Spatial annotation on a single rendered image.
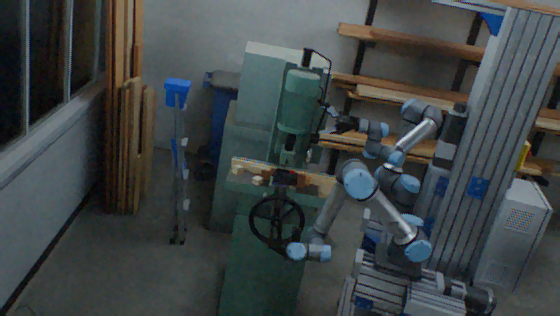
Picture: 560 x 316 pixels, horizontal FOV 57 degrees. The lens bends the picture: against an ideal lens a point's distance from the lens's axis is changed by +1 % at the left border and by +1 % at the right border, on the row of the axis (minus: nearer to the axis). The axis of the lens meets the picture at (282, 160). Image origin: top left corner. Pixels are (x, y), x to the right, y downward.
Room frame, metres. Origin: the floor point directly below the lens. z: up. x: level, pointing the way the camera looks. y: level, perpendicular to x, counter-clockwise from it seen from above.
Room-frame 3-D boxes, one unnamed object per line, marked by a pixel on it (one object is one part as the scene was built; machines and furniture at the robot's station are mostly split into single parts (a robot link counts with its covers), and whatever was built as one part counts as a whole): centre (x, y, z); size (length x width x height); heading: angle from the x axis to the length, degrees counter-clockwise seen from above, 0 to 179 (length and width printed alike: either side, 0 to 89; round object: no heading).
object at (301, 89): (2.65, -0.02, 1.35); 0.18 x 0.18 x 0.31
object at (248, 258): (2.77, -0.01, 0.36); 0.58 x 0.45 x 0.71; 2
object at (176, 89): (3.26, 0.72, 0.58); 0.27 x 0.25 x 1.16; 98
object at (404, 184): (2.66, -0.71, 0.98); 0.13 x 0.12 x 0.14; 48
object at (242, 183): (2.54, -0.02, 0.87); 0.61 x 0.30 x 0.06; 92
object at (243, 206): (2.77, -0.01, 0.76); 0.57 x 0.45 x 0.09; 2
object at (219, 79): (4.51, 0.52, 0.48); 0.64 x 0.54 x 0.97; 99
